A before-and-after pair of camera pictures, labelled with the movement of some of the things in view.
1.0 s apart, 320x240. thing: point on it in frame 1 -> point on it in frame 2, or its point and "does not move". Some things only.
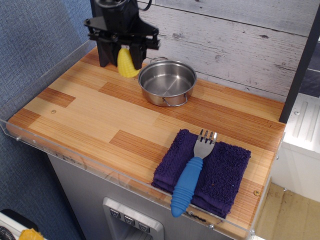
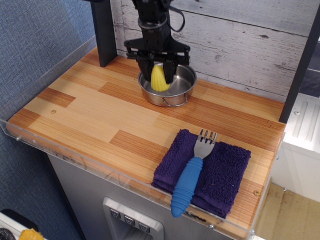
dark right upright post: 313,42 does not move
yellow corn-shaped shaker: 126,64 -> 158,80
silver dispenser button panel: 126,223 does not move
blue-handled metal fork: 202,147 does not move
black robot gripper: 117,21 -> 157,43
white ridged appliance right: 296,168 does not move
